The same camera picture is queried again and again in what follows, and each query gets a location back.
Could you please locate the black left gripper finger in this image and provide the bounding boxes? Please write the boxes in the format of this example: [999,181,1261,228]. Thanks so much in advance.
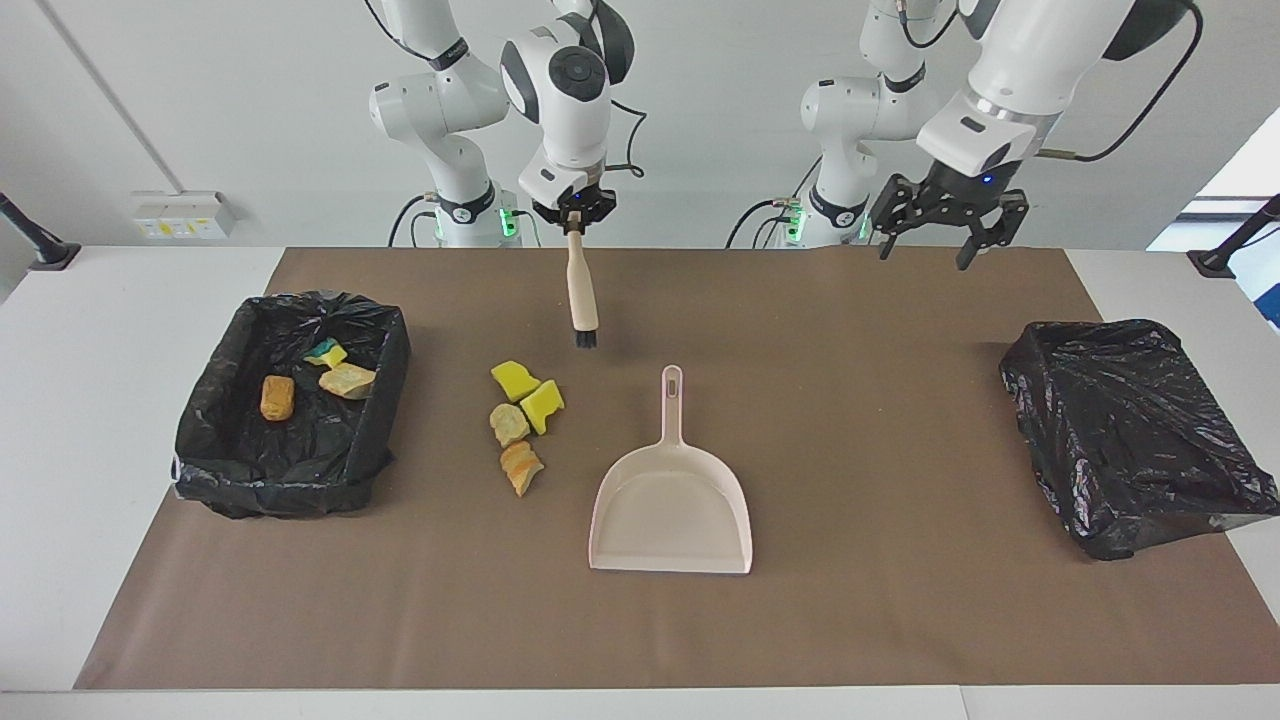
[956,190,1031,273]
[870,175,919,261]

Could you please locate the orange striped sponge chunk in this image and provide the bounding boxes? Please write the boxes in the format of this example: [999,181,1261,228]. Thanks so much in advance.
[500,441,546,498]

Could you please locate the beige hand brush black bristles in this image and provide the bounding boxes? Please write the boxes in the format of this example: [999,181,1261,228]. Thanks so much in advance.
[565,225,599,349]

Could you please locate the white wall socket box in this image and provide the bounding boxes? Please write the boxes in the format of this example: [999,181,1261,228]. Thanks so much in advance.
[132,191,239,241]

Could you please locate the black clamp mount pole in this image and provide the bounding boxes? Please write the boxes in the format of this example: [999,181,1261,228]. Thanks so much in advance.
[0,192,81,272]
[1187,194,1280,279]

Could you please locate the white wall cable conduit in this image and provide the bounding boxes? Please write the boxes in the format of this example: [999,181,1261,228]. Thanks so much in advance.
[38,0,187,196]

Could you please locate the pale pink plastic dustpan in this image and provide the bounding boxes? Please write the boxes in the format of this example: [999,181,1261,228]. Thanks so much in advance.
[588,365,753,576]

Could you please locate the window with dark frame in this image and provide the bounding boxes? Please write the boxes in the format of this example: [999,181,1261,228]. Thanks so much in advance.
[1147,133,1280,331]

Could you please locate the black bag lined bin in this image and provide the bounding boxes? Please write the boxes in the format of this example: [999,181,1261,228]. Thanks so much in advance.
[999,319,1280,561]
[172,290,412,519]

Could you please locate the black left arm base cable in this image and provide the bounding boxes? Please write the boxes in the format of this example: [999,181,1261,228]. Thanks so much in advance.
[725,198,801,249]

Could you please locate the brown paper table mat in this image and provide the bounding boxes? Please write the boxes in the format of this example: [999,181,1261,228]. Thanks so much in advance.
[75,247,1280,691]

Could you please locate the beige sponge chunk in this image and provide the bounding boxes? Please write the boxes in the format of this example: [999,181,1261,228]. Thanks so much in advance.
[318,362,378,401]
[489,403,531,449]

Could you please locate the black right arm base cable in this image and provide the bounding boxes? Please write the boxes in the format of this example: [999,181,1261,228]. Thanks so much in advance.
[388,195,543,248]

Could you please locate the black arm base cable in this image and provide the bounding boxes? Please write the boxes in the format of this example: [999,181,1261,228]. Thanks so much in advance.
[388,195,543,248]
[725,198,801,249]

